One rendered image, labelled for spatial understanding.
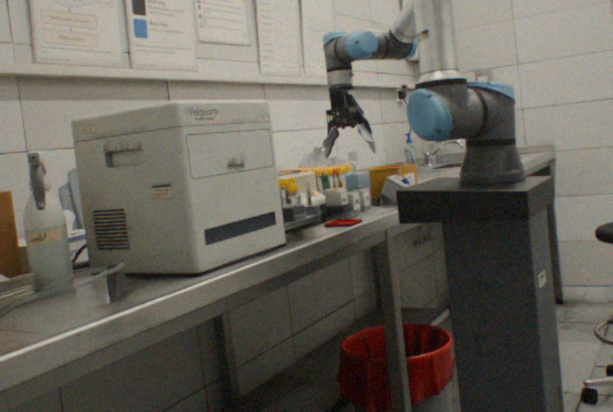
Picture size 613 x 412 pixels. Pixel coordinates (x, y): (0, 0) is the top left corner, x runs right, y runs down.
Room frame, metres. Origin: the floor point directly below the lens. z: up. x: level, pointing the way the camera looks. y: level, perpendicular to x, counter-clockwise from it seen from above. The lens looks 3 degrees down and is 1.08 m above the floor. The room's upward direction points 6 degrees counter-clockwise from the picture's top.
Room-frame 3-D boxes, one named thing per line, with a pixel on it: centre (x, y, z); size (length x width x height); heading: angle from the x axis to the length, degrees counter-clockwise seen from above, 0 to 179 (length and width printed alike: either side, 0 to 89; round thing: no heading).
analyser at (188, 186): (1.29, 0.24, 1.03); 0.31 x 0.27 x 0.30; 149
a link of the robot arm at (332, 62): (1.86, -0.12, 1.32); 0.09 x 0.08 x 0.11; 28
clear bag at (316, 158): (2.51, -0.03, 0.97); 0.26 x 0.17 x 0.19; 165
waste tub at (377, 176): (2.04, -0.25, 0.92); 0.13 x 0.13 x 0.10; 56
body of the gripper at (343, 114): (1.86, -0.12, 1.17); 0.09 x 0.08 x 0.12; 155
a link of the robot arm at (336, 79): (1.86, -0.12, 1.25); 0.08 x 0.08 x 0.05
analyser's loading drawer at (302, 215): (1.41, 0.06, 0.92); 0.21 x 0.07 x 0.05; 149
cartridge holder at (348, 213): (1.70, -0.07, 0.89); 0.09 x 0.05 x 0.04; 61
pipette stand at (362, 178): (1.91, -0.14, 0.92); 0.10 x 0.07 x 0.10; 155
